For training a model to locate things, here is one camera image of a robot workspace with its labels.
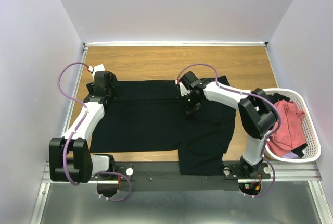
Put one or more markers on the lavender garment in basket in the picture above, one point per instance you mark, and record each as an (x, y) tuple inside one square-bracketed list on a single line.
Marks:
[(291, 155)]

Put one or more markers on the aluminium front frame rail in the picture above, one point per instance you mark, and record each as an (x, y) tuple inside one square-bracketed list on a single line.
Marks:
[(162, 195)]

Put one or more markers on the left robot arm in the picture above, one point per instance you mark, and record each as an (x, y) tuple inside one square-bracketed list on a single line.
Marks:
[(69, 157)]

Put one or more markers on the pink shirt in basket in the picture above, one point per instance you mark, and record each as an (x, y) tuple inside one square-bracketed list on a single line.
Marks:
[(290, 135)]

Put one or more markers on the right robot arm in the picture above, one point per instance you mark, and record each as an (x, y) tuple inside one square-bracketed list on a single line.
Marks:
[(259, 116)]

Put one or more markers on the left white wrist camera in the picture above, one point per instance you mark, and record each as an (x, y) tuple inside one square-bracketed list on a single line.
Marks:
[(97, 68)]

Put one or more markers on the aluminium back table rail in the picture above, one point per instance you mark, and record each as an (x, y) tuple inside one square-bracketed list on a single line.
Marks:
[(175, 43)]

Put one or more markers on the black t shirt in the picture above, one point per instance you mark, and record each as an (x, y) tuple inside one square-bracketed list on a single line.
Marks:
[(149, 116)]

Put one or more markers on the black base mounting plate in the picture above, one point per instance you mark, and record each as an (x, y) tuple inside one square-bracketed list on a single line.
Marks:
[(166, 176)]

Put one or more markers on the white laundry basket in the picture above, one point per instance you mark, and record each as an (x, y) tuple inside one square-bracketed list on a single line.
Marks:
[(313, 150)]

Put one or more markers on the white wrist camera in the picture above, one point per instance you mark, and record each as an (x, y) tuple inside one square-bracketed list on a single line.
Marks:
[(183, 90), (97, 68)]

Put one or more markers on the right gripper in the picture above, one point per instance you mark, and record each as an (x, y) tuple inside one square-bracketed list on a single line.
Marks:
[(190, 110)]

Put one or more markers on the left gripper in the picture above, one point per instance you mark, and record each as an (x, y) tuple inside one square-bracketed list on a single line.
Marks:
[(116, 89)]

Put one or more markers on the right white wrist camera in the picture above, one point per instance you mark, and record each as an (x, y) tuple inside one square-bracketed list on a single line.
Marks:
[(183, 90)]

